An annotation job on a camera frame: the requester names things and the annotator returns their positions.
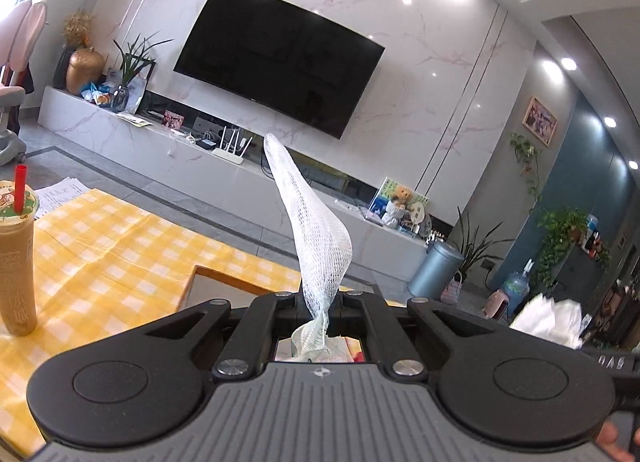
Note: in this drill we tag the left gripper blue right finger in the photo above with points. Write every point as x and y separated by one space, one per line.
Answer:
367 316

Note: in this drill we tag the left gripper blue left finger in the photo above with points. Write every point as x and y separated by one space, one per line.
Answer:
254 340

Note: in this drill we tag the white mesh cloth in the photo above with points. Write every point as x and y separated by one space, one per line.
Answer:
324 252

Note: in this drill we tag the person's right hand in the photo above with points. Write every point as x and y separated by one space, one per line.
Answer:
607 441

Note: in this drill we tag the orange cardboard storage box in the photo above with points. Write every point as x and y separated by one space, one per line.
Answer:
215 288

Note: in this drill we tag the white marble tv console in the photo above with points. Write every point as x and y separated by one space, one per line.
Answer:
242 190

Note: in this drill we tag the woven small basket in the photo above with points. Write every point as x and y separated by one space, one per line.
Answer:
451 294

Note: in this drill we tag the grey metal trash can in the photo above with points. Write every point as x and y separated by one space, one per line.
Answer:
440 263

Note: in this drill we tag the dark grey cabinet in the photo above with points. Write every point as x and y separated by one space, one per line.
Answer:
584 280

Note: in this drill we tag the teddy bear figurine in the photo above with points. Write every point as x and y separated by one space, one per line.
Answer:
396 209

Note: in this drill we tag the blue water jug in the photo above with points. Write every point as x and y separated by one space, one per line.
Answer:
516 287

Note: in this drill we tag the pink small heater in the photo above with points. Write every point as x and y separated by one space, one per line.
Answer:
495 305

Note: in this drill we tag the potted floor plant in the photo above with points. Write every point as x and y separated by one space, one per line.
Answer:
473 246

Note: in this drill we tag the trailing green ivy plant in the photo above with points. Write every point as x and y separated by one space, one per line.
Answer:
563 229

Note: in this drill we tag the yellow checkered tablecloth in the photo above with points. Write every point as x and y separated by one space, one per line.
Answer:
103 266

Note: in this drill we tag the white wifi router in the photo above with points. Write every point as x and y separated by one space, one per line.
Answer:
232 145

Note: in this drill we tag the milk tea plastic cup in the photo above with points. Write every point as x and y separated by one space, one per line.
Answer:
18 306

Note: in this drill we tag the white paper sheets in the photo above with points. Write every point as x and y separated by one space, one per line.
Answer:
52 197

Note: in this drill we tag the red drinking straw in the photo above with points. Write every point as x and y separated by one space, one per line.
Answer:
20 174

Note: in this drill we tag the green plant in glass vase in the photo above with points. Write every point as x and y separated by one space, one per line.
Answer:
134 57

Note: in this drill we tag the gold round vase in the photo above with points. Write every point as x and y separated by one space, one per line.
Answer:
85 66

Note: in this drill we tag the dried flower black vase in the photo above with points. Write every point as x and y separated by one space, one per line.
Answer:
77 31

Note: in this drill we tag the pink ergonomic chair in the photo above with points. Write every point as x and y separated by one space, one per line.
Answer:
19 34

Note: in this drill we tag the framed wall picture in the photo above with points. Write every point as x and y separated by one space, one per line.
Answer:
540 121

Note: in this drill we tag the wall mounted black television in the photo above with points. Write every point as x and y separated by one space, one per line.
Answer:
283 57

